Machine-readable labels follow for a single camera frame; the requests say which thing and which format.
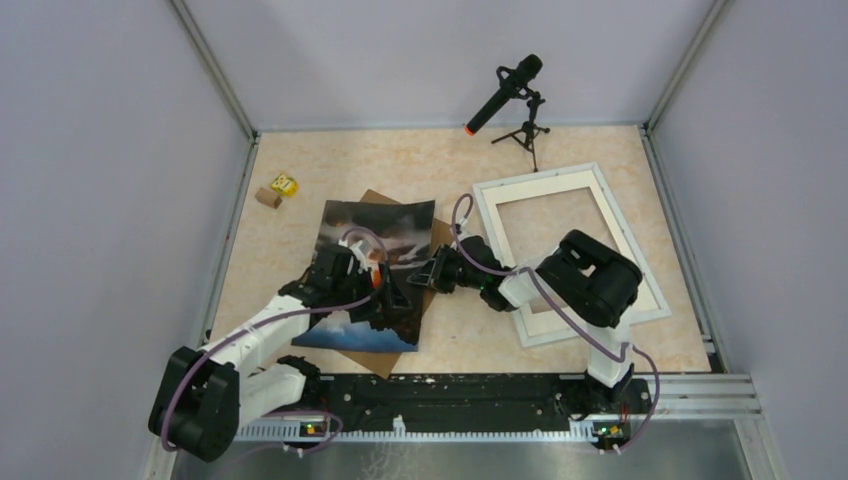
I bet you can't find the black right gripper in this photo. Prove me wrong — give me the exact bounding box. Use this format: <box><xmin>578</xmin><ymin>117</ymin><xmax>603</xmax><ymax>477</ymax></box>
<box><xmin>407</xmin><ymin>244</ymin><xmax>484</xmax><ymax>295</ymax></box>

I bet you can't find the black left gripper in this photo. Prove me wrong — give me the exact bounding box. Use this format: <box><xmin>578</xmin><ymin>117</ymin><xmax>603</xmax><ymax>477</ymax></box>
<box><xmin>332</xmin><ymin>260</ymin><xmax>411</xmax><ymax>322</ymax></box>

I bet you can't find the sunset landscape photo print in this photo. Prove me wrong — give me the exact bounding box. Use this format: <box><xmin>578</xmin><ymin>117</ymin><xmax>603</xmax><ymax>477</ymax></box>
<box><xmin>292</xmin><ymin>200</ymin><xmax>435</xmax><ymax>353</ymax></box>

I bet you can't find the brown cardboard backing board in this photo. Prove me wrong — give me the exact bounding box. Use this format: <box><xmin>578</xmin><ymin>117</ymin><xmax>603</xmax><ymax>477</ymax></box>
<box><xmin>338</xmin><ymin>189</ymin><xmax>451</xmax><ymax>379</ymax></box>

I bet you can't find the white picture frame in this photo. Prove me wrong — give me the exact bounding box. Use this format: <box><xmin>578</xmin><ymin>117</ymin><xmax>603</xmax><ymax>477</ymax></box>
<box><xmin>472</xmin><ymin>162</ymin><xmax>672</xmax><ymax>348</ymax></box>

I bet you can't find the white photo mat board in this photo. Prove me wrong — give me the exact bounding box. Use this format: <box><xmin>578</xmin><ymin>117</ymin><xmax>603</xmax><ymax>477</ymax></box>
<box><xmin>473</xmin><ymin>163</ymin><xmax>672</xmax><ymax>325</ymax></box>

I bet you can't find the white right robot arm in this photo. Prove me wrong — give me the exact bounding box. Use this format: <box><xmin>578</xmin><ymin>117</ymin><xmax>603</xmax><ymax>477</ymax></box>
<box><xmin>407</xmin><ymin>230</ymin><xmax>643</xmax><ymax>412</ymax></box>

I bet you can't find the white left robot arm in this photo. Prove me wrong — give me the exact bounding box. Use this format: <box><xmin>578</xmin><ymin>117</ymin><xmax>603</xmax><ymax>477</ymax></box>
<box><xmin>148</xmin><ymin>242</ymin><xmax>414</xmax><ymax>462</ymax></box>

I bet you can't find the yellow toy cube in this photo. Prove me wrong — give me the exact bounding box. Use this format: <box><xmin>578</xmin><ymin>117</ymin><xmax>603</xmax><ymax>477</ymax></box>
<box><xmin>269</xmin><ymin>173</ymin><xmax>299</xmax><ymax>198</ymax></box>

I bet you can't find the small brown cardboard block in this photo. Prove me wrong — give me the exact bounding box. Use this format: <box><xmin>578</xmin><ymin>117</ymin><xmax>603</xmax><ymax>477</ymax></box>
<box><xmin>254</xmin><ymin>187</ymin><xmax>282</xmax><ymax>209</ymax></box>

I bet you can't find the black mini tripod stand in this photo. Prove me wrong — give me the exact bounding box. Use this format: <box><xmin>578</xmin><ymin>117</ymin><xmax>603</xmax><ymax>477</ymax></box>
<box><xmin>491</xmin><ymin>91</ymin><xmax>551</xmax><ymax>173</ymax></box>

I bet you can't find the black shotgun microphone orange tip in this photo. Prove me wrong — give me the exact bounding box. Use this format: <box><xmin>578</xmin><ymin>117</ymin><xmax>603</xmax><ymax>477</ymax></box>
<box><xmin>464</xmin><ymin>54</ymin><xmax>543</xmax><ymax>136</ymax></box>

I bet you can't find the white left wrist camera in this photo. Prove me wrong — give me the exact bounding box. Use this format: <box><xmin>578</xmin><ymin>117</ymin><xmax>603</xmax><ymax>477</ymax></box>
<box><xmin>348</xmin><ymin>240</ymin><xmax>383</xmax><ymax>270</ymax></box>

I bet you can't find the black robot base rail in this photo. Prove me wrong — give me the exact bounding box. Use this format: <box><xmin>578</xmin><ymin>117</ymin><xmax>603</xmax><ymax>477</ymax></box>
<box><xmin>270</xmin><ymin>370</ymin><xmax>652</xmax><ymax>437</ymax></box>

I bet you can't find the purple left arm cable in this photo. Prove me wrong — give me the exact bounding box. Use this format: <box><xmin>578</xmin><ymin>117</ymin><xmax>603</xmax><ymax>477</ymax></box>
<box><xmin>160</xmin><ymin>227</ymin><xmax>392</xmax><ymax>458</ymax></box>

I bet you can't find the white toothed cable channel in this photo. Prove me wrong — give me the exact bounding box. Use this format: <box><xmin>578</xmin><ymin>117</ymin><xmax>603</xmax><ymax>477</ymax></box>
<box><xmin>235</xmin><ymin>416</ymin><xmax>597</xmax><ymax>444</ymax></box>

